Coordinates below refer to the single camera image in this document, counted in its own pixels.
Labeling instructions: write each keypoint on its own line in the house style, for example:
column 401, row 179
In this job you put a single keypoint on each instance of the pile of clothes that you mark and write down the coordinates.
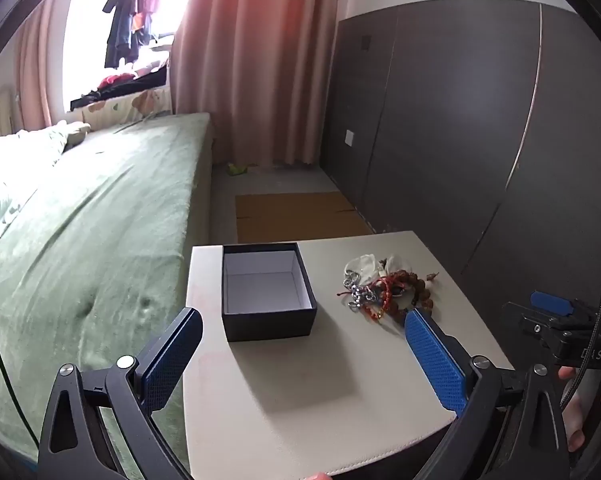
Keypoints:
column 115, row 85

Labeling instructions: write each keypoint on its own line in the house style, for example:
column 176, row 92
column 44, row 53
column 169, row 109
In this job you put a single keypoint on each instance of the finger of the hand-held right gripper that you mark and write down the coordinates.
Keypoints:
column 550, row 302

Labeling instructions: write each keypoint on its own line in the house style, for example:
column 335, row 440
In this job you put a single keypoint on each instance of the narrow pink curtain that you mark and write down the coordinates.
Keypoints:
column 35, row 75

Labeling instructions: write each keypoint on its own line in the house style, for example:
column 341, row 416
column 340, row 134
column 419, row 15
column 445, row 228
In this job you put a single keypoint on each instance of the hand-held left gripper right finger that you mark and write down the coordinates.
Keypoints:
column 435, row 360

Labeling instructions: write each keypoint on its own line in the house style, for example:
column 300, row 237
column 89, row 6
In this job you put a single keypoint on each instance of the white wall socket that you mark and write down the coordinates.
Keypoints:
column 349, row 138

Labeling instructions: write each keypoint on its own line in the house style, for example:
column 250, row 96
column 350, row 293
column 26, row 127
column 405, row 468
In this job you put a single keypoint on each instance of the beige bed base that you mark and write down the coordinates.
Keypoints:
column 200, row 200

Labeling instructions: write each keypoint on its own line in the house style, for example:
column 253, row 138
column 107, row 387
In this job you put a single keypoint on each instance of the floral bed sheet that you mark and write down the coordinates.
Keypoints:
column 125, row 105

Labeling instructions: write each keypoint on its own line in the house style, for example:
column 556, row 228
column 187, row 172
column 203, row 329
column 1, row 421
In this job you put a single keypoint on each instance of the white floral quilt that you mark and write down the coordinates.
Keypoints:
column 20, row 155

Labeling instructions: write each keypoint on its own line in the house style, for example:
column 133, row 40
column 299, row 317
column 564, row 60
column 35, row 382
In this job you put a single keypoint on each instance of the black gift box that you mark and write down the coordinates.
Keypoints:
column 268, row 292

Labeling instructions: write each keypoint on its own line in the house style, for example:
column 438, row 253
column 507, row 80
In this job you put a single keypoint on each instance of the brown cardboard sheet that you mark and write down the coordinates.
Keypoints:
column 295, row 215

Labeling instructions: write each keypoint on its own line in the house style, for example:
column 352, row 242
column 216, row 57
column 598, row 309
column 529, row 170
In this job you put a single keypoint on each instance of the small green toy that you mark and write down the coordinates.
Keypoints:
column 237, row 169

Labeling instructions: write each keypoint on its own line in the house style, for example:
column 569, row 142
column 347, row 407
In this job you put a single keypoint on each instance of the wide pink curtain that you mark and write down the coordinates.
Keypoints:
column 255, row 60

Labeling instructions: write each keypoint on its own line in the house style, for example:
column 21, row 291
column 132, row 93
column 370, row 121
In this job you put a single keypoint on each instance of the person's right hand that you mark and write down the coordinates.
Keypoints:
column 573, row 425

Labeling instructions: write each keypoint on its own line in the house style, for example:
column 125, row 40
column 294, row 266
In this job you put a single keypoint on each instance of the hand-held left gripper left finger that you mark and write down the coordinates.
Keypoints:
column 173, row 355

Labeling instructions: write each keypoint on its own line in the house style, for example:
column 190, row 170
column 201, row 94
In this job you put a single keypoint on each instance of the hanging clothes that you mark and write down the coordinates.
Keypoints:
column 130, row 15

